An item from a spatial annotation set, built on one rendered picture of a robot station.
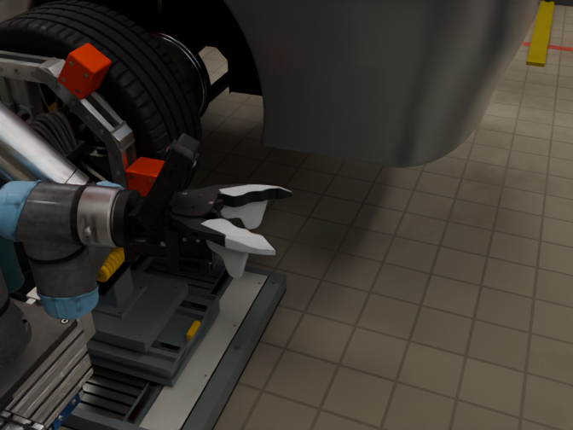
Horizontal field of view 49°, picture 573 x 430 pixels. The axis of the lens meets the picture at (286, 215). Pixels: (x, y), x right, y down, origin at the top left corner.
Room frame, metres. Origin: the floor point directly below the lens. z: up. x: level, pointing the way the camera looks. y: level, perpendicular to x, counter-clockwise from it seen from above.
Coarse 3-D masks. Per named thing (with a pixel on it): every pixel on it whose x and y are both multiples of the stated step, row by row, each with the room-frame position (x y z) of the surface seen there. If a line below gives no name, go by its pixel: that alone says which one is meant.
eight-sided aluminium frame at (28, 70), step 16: (0, 64) 1.40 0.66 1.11; (16, 64) 1.39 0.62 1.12; (32, 64) 1.38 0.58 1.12; (48, 64) 1.38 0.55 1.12; (32, 80) 1.38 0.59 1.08; (48, 80) 1.36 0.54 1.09; (64, 96) 1.35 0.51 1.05; (96, 96) 1.38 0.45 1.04; (80, 112) 1.34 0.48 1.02; (96, 112) 1.34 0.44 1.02; (112, 112) 1.37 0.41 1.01; (96, 128) 1.33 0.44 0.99; (112, 128) 1.33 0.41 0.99; (128, 128) 1.36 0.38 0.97; (112, 144) 1.31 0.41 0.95; (128, 144) 1.34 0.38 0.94; (112, 160) 1.32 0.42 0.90; (128, 160) 1.35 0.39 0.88; (112, 176) 1.32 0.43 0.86
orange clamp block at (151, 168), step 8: (136, 160) 1.35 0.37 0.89; (144, 160) 1.35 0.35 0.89; (152, 160) 1.35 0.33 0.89; (160, 160) 1.35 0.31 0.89; (128, 168) 1.32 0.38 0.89; (136, 168) 1.32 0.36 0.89; (144, 168) 1.32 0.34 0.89; (152, 168) 1.32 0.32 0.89; (160, 168) 1.32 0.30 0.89; (128, 176) 1.31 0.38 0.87; (136, 176) 1.30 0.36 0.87; (144, 176) 1.29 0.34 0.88; (152, 176) 1.28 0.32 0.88; (128, 184) 1.31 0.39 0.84; (136, 184) 1.30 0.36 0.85; (144, 184) 1.29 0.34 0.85; (152, 184) 1.28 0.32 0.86; (144, 192) 1.29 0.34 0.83
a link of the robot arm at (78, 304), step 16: (80, 256) 0.63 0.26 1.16; (96, 256) 0.67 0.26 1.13; (32, 272) 0.62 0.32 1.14; (48, 272) 0.61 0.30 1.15; (64, 272) 0.61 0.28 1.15; (80, 272) 0.62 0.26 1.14; (96, 272) 0.66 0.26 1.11; (48, 288) 0.61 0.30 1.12; (64, 288) 0.61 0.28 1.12; (80, 288) 0.62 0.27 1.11; (96, 288) 0.64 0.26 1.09; (48, 304) 0.61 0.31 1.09; (64, 304) 0.61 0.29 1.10; (80, 304) 0.62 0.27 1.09
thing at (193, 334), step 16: (192, 304) 1.60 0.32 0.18; (208, 304) 1.64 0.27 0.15; (176, 320) 1.56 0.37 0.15; (192, 320) 1.56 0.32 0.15; (208, 320) 1.57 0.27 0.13; (160, 336) 1.48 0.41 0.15; (176, 336) 1.48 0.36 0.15; (192, 336) 1.46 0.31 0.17; (96, 352) 1.40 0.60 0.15; (112, 352) 1.41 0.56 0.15; (128, 352) 1.41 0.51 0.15; (144, 352) 1.41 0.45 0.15; (160, 352) 1.39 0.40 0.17; (176, 352) 1.39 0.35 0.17; (192, 352) 1.45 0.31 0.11; (112, 368) 1.39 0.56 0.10; (128, 368) 1.37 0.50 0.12; (144, 368) 1.35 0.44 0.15; (160, 368) 1.33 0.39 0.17; (176, 368) 1.35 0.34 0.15
